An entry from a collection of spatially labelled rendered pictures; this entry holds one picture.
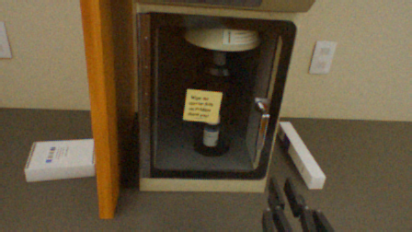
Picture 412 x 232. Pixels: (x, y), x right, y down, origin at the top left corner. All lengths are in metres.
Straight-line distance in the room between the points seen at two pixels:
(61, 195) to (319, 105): 0.92
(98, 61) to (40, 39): 0.61
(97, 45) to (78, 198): 0.42
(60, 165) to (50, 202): 0.10
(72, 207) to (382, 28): 1.07
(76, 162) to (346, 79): 0.93
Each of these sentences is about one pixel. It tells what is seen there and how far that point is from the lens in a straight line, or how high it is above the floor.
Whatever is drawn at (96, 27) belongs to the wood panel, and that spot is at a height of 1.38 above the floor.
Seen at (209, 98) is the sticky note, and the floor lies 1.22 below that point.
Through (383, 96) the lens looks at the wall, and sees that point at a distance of 1.47.
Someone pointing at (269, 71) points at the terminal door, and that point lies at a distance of 0.76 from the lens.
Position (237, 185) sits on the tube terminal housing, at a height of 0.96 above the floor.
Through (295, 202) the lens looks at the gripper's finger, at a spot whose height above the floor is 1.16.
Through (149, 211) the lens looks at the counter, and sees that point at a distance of 0.88.
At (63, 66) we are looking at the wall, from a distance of 1.26.
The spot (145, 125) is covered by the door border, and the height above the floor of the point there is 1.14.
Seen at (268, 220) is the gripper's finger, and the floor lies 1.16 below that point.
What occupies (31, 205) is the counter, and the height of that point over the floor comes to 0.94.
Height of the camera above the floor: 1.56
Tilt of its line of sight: 30 degrees down
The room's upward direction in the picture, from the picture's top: 5 degrees clockwise
